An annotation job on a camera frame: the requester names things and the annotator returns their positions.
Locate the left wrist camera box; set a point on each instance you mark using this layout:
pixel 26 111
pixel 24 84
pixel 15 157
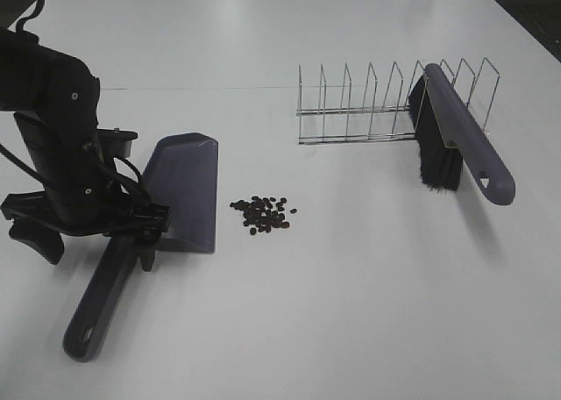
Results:
pixel 116 142

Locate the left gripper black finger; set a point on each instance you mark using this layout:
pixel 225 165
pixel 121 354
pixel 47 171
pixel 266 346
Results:
pixel 145 249
pixel 46 242

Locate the chrome wire rack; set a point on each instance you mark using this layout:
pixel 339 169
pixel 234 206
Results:
pixel 374 106

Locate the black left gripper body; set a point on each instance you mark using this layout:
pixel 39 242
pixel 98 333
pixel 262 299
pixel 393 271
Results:
pixel 83 191

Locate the purple plastic dustpan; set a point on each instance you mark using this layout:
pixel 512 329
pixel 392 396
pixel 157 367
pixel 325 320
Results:
pixel 182 175

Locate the pile of coffee beans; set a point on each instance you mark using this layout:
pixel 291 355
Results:
pixel 263 214

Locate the purple brush with black bristles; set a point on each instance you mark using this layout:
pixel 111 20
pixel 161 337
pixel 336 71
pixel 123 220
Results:
pixel 449 138

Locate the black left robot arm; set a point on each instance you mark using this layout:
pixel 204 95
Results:
pixel 54 87

